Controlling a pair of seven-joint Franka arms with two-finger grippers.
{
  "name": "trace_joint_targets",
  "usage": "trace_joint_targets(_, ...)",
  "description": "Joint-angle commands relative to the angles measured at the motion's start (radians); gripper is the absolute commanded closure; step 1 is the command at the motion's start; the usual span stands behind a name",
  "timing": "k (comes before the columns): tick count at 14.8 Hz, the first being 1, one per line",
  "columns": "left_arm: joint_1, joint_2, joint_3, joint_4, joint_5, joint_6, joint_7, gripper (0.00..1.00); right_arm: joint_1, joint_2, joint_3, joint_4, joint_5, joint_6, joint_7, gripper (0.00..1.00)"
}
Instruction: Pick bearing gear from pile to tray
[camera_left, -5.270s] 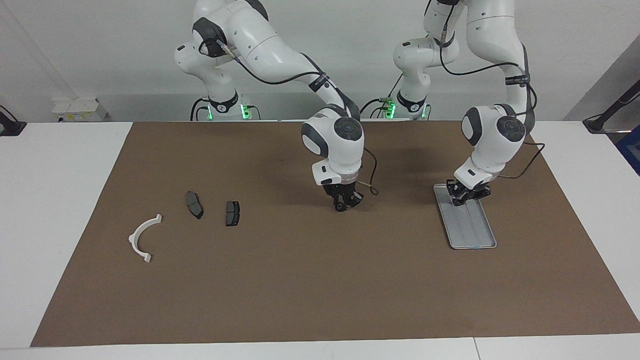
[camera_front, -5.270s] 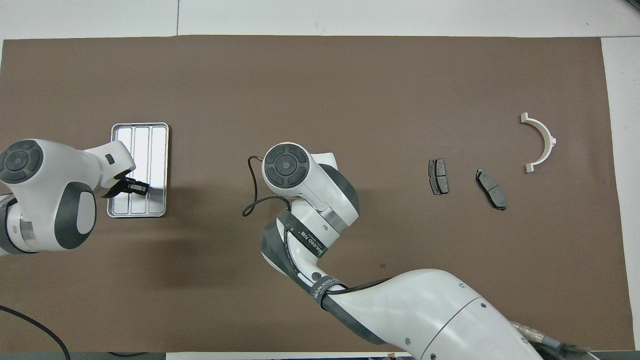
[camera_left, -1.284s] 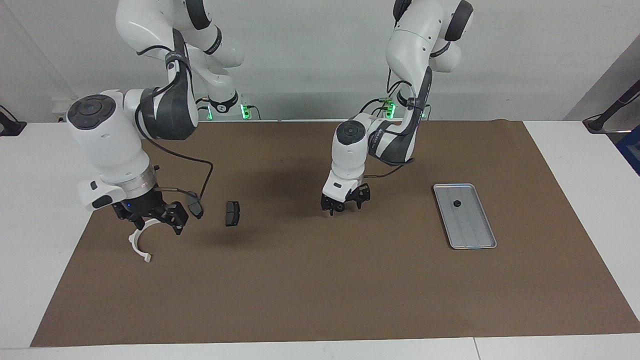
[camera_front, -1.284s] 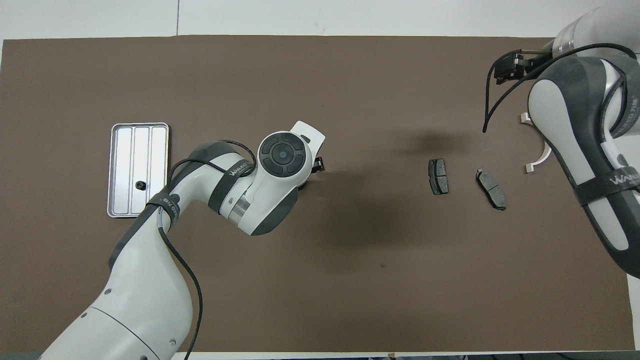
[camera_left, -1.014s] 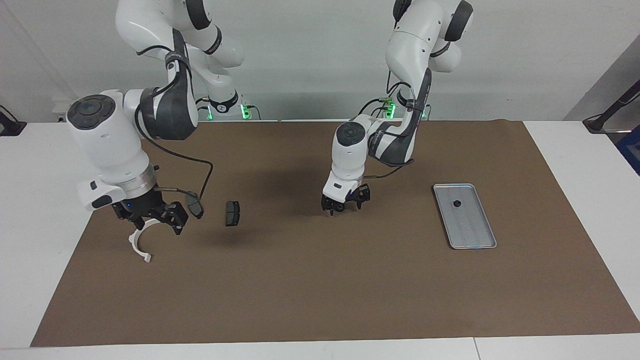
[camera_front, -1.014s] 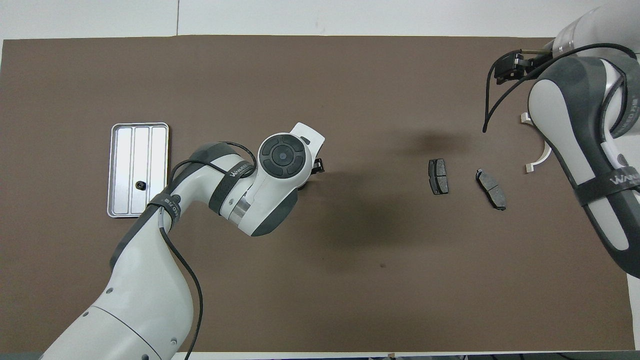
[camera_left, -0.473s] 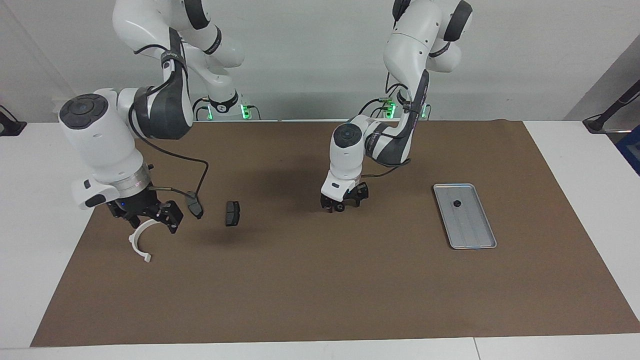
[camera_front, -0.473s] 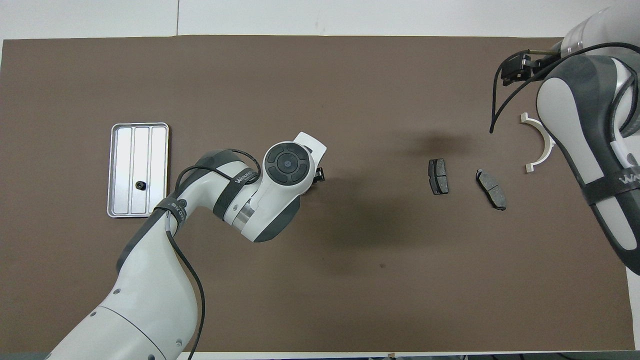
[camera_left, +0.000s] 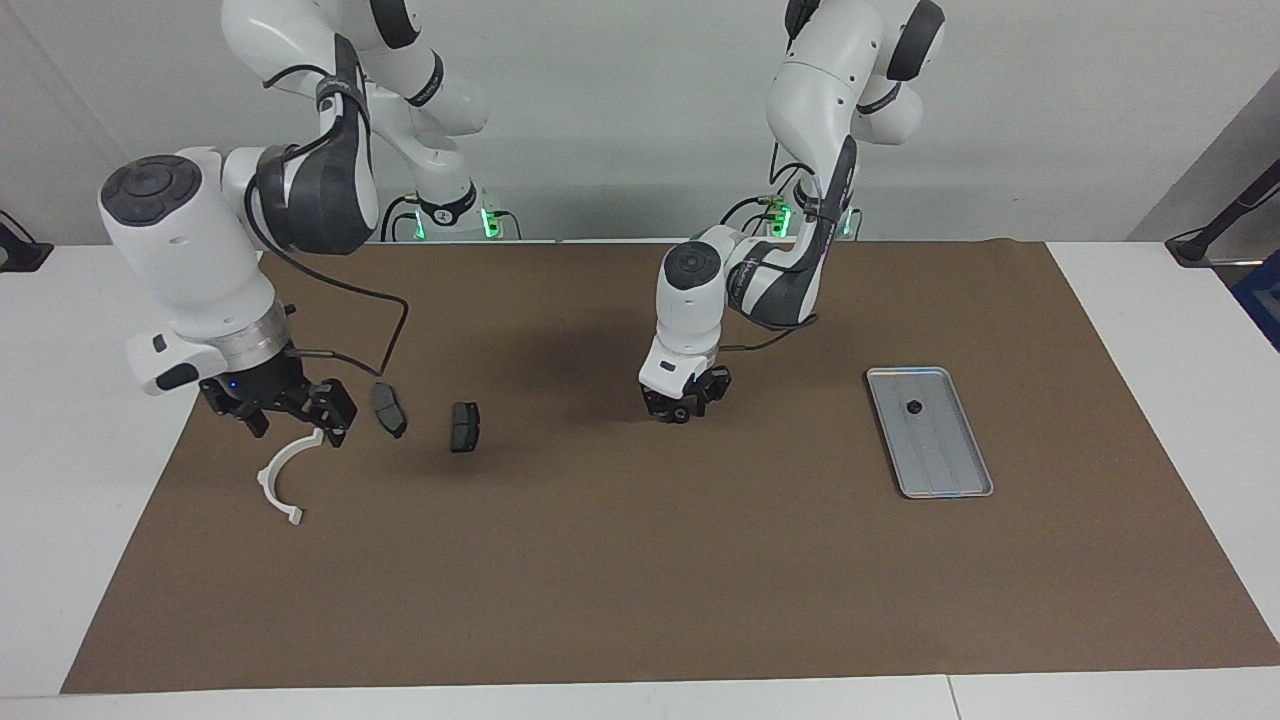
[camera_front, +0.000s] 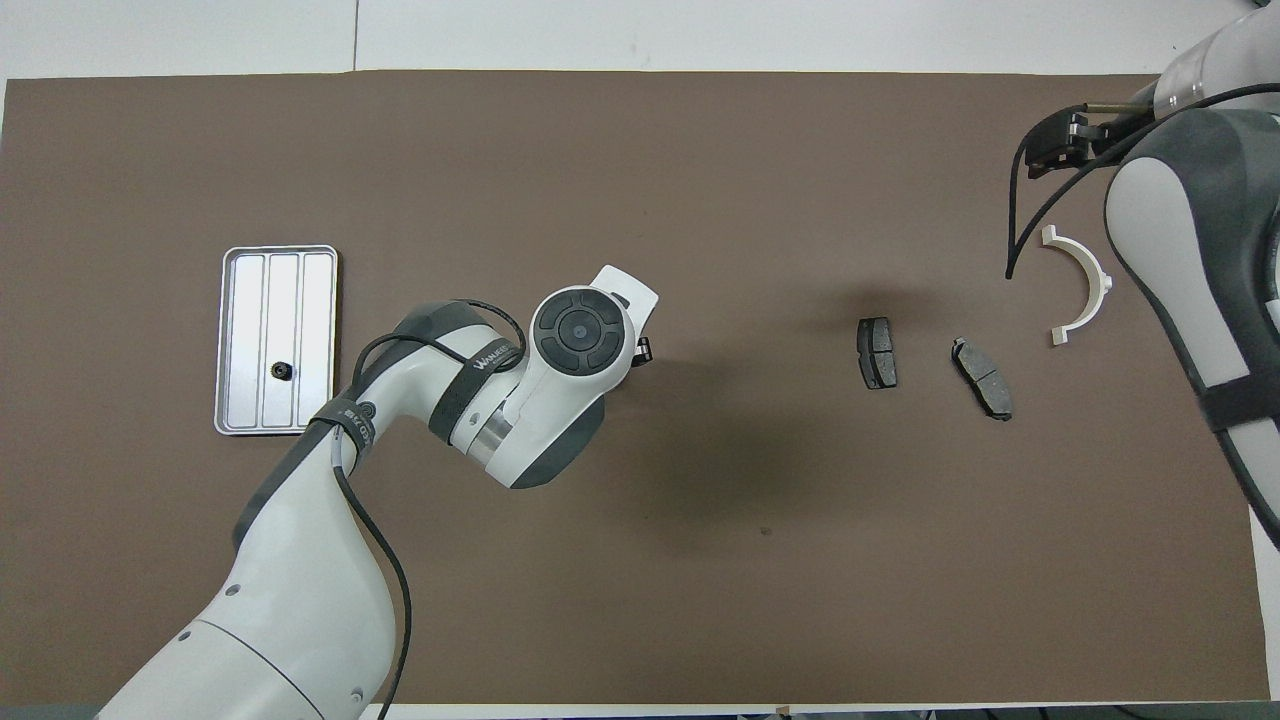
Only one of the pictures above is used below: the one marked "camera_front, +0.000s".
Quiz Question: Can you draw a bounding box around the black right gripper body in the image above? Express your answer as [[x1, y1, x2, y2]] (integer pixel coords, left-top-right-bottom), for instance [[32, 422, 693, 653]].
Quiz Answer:
[[1090, 108, 1166, 156]]

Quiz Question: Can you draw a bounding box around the short dark brake pad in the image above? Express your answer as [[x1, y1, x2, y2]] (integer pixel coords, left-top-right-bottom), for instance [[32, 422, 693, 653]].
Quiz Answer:
[[856, 317, 899, 391]]

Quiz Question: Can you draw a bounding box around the silver metal tray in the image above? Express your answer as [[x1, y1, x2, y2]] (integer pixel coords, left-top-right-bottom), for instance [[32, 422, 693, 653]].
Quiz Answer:
[[213, 244, 340, 437]]

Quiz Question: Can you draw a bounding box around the long dark brake pad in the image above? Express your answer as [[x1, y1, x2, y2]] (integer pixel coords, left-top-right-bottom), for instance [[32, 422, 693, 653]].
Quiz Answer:
[[950, 336, 1014, 422]]

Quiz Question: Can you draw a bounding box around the white curved plastic bracket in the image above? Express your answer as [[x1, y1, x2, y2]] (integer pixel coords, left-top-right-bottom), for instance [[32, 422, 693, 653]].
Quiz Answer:
[[1040, 225, 1113, 348]]

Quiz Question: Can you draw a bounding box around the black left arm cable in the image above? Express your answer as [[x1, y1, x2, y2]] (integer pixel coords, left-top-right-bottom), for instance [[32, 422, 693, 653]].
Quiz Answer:
[[330, 298, 529, 719]]

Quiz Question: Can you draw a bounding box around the brown table mat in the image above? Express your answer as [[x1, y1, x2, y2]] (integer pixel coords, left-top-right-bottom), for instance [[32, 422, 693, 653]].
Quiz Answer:
[[0, 70, 1271, 706]]

